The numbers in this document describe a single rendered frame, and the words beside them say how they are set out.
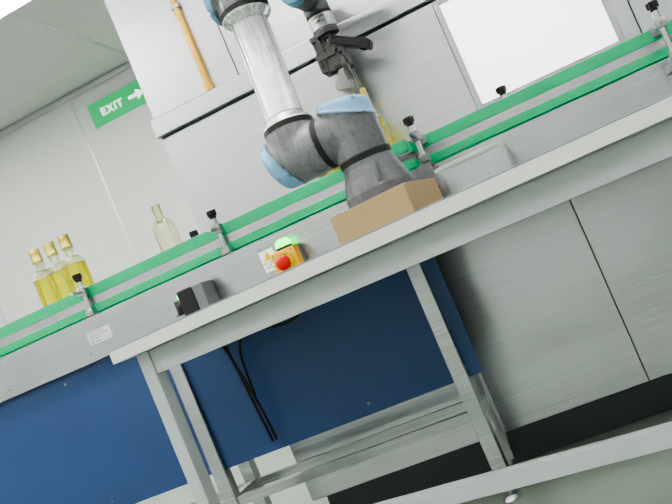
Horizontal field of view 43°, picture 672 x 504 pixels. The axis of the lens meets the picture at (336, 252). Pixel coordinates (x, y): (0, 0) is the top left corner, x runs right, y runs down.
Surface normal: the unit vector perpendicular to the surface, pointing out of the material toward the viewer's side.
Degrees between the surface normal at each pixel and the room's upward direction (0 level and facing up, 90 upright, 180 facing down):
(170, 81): 90
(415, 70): 90
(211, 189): 90
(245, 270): 90
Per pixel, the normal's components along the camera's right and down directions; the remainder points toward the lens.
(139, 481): -0.26, 0.06
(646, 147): -0.44, 0.15
